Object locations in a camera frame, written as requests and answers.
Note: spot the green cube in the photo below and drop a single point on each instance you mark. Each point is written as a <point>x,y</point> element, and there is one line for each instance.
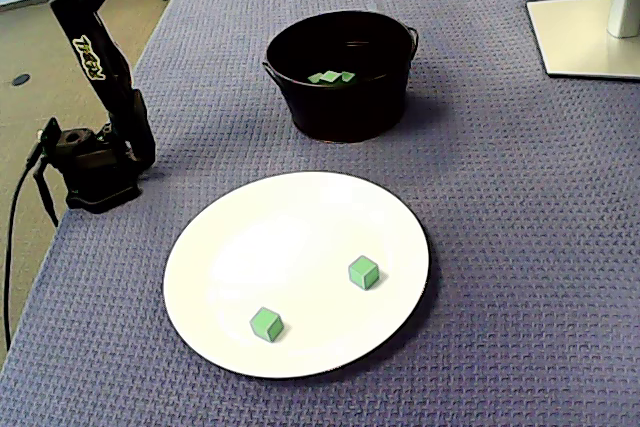
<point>315,78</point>
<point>330,77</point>
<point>348,77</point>
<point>267,324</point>
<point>363,272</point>

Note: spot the black metal bucket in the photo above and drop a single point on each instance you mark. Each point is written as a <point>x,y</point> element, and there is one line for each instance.
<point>345,112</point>

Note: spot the white monitor stand pole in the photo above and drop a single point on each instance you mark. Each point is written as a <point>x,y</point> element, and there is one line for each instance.
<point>625,7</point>

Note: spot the white round plate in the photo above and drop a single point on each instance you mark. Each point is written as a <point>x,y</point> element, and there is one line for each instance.
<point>300,347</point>

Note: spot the black robot arm with stickers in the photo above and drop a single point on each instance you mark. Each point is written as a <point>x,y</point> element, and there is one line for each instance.
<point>100,82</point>

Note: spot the blue waffle table cloth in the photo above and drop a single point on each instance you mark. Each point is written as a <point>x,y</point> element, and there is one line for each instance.
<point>500,247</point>

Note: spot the white monitor stand base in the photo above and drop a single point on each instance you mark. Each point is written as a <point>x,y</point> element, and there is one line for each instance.
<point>575,42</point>

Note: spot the black round floor disc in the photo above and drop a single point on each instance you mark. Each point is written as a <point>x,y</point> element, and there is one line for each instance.
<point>21,80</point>

